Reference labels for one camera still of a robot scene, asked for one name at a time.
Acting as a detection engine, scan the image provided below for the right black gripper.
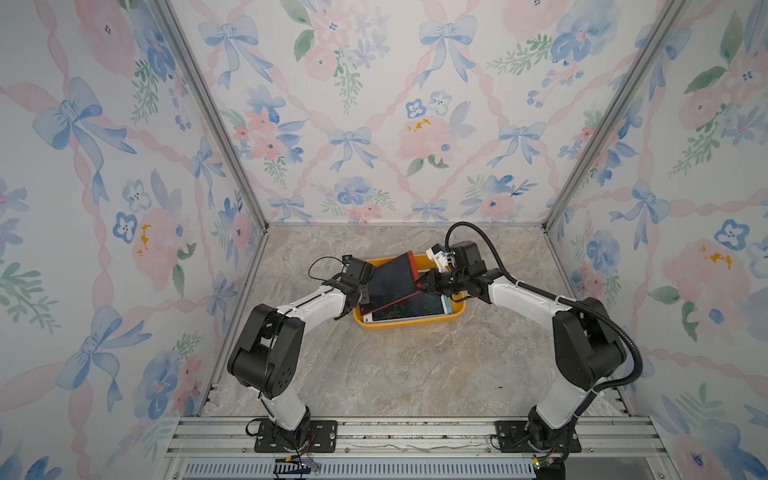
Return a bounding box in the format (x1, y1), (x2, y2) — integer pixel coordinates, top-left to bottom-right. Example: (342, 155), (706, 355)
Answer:
(405, 259), (460, 287)

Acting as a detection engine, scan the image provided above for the yellow plastic storage box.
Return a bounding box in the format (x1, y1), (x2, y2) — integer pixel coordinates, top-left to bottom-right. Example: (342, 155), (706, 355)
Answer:
(352, 254), (467, 331)

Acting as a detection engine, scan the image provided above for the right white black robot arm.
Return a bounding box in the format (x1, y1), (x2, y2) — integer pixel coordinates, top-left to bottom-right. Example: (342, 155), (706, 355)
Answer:
(420, 241), (627, 451)

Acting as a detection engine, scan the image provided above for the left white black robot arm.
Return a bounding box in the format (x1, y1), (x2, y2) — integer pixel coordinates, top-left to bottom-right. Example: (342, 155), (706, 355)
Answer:
(226, 255), (376, 434)

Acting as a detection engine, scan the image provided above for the black corrugated cable conduit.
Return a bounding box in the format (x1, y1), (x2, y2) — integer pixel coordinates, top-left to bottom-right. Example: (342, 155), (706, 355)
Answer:
(444, 221), (644, 394)

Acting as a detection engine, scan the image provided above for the left thin black cable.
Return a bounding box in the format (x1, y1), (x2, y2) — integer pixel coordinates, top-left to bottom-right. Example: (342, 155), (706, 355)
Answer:
(307, 256), (344, 283)

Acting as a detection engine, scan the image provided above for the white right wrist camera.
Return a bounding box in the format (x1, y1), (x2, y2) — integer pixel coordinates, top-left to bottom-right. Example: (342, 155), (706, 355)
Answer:
(426, 244), (451, 269)

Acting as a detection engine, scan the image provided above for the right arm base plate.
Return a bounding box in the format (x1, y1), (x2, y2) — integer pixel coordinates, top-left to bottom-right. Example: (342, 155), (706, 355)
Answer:
(494, 420), (582, 454)

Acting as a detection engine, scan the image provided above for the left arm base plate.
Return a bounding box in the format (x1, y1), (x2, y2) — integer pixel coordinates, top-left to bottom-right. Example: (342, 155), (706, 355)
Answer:
(254, 420), (338, 454)

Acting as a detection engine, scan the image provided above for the aluminium front rail frame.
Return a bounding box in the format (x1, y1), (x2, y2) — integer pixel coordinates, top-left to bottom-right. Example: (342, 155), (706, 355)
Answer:
(155, 417), (681, 479)

